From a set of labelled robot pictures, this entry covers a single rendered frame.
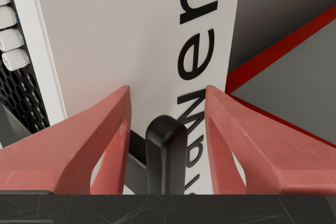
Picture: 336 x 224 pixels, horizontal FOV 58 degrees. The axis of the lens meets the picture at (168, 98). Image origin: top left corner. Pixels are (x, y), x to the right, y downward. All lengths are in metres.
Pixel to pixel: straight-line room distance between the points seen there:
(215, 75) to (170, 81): 0.04
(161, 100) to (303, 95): 0.29
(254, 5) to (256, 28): 0.05
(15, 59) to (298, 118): 0.29
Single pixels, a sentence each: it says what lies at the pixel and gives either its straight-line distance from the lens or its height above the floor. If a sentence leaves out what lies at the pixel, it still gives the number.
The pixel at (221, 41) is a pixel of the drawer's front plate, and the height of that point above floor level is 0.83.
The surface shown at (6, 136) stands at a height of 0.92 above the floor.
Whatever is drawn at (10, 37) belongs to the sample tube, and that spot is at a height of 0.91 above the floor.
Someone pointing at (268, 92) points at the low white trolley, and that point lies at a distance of 0.41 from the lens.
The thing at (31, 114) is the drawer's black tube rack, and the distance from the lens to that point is 0.28.
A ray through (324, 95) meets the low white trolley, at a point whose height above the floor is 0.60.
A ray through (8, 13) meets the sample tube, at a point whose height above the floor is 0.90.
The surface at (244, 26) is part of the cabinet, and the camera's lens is 0.49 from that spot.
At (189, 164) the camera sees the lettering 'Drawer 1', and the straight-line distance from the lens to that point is 0.21.
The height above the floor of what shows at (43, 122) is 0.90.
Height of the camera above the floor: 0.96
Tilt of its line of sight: 36 degrees down
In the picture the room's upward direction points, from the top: 121 degrees counter-clockwise
